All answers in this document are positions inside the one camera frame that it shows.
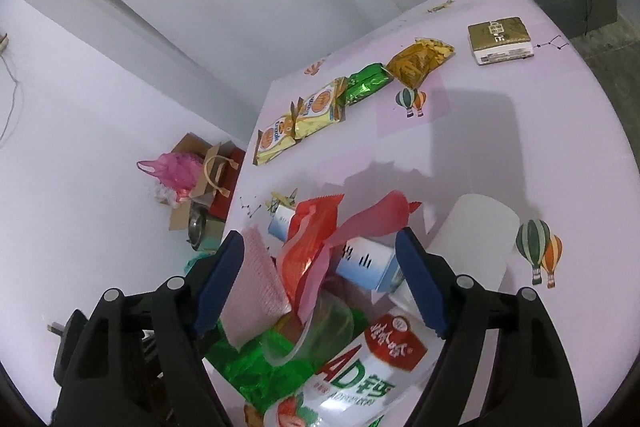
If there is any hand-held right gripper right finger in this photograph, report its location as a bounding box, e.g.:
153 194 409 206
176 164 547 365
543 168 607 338
394 227 583 427

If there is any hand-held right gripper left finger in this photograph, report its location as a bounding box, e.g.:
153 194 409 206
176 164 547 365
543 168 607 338
52 230 246 427

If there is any white paper cup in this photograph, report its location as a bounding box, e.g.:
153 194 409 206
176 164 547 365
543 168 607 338
425 193 521 290

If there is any pink plastic wrapper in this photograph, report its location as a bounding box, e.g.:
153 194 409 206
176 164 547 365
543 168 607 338
295 190 426 323

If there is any red plastic wrapper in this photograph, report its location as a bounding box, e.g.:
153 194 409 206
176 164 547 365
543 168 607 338
277 194 346 308

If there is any white drink bottle red cap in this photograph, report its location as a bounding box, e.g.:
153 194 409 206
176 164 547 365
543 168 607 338
262 307 443 427

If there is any pink textured packet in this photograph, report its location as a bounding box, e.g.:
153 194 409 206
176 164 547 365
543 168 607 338
220 227 293 350

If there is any teal box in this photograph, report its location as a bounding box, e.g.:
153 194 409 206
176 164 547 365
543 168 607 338
195 217 227 255

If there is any steel pot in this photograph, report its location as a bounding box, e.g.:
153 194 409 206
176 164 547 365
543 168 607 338
187 207 213 250

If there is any brown cardboard box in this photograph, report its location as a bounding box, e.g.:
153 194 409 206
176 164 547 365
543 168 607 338
167 133 221 233

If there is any green snack bag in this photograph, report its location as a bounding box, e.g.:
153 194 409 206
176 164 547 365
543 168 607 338
202 327 321 415

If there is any small blue white carton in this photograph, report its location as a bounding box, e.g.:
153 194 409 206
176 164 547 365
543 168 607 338
267 202 301 242

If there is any red gift bag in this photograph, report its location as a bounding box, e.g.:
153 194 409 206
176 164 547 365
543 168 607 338
202 142 247 220

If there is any clear plastic cup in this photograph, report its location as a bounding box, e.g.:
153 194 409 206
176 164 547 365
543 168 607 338
262 289 368 368

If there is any pink plastic bag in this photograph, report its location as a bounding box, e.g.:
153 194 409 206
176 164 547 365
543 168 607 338
137 152 206 200

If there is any yellow biscuit packet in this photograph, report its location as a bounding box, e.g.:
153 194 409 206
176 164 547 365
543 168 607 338
252 104 301 166
292 77 348 140

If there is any pink printed tablecloth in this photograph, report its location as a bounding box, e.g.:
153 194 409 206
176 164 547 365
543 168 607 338
200 0 640 427

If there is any green foil packet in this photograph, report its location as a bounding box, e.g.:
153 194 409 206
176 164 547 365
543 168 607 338
345 63 396 106

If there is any orange snack packet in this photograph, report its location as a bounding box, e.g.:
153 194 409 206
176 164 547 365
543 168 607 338
385 38 456 90

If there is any gold cardboard box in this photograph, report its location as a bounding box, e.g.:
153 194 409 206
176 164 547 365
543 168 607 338
467 15 535 66

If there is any grey wall cable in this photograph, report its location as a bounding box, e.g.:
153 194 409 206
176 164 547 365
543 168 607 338
0 34 26 142

